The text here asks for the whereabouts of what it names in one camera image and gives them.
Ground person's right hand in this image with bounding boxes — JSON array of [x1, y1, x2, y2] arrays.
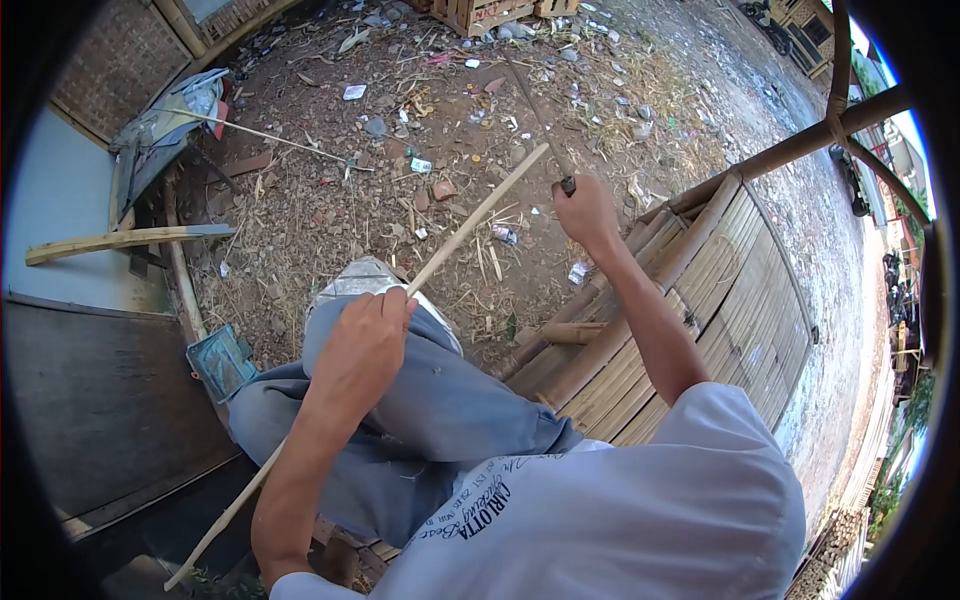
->
[[552, 175, 629, 261]]

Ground person's left hand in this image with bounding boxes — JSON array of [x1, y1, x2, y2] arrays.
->
[[313, 286, 419, 408]]

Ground person's right fingers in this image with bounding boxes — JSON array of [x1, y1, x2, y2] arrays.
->
[[552, 180, 580, 225]]

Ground person's left fingers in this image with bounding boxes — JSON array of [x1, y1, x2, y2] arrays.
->
[[351, 286, 419, 320]]

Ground long dark knife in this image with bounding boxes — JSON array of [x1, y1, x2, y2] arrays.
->
[[498, 48, 579, 198]]

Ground long thin bamboo stick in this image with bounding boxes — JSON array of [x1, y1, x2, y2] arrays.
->
[[163, 142, 552, 592]]

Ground grey white knee cloth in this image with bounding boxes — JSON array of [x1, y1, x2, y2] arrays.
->
[[304, 255, 464, 357]]

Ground short bamboo piece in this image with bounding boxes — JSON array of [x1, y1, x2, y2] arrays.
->
[[540, 321, 610, 346]]

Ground person's legs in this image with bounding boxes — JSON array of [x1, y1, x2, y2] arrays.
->
[[227, 296, 586, 550]]

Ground teal metal tray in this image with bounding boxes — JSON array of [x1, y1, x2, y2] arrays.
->
[[185, 324, 261, 405]]

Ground bamboo slat bench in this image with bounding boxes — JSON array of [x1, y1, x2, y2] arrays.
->
[[491, 171, 820, 450]]

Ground thin pale stick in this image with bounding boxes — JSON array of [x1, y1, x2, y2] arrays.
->
[[159, 106, 376, 174]]

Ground wooden crate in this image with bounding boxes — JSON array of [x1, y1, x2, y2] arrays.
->
[[429, 0, 581, 39]]

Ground pale wooden plank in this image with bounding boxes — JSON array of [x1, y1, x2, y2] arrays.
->
[[24, 223, 238, 268]]

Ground grey tarp covered table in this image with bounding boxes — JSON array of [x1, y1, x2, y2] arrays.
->
[[108, 67, 235, 225]]

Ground parked motorcycle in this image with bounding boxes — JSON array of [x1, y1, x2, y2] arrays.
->
[[828, 142, 873, 219]]

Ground dark wooden board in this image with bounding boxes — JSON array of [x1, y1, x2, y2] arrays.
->
[[0, 294, 243, 537]]

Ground person's body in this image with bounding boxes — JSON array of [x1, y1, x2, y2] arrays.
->
[[268, 381, 808, 600]]

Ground bamboo pole frame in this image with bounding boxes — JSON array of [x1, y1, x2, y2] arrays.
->
[[738, 0, 935, 226]]

